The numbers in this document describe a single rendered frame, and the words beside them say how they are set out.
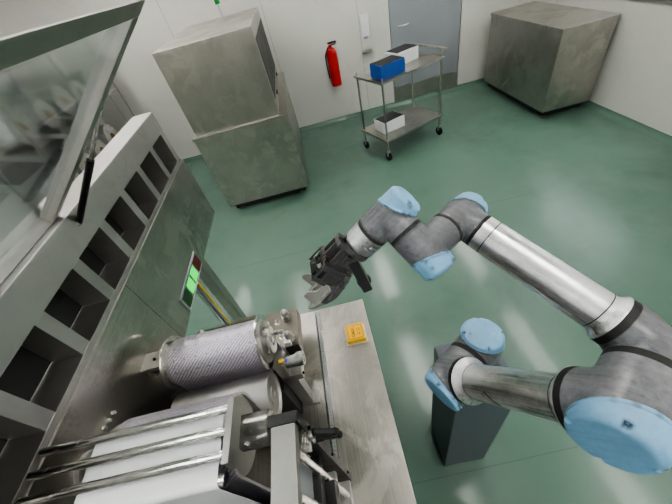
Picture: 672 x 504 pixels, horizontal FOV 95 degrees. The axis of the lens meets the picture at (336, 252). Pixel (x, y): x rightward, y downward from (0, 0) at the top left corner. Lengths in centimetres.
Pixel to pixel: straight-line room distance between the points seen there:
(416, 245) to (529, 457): 162
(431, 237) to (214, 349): 60
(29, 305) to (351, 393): 87
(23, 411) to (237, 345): 39
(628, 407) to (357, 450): 71
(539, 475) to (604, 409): 148
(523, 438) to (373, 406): 113
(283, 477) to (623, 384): 51
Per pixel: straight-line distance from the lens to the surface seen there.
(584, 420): 63
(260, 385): 86
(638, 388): 64
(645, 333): 69
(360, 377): 116
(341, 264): 69
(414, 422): 204
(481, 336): 97
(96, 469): 75
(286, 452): 57
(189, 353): 92
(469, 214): 69
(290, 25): 501
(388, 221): 61
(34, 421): 82
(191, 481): 63
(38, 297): 85
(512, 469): 205
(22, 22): 42
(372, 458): 109
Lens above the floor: 196
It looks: 44 degrees down
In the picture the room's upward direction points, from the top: 16 degrees counter-clockwise
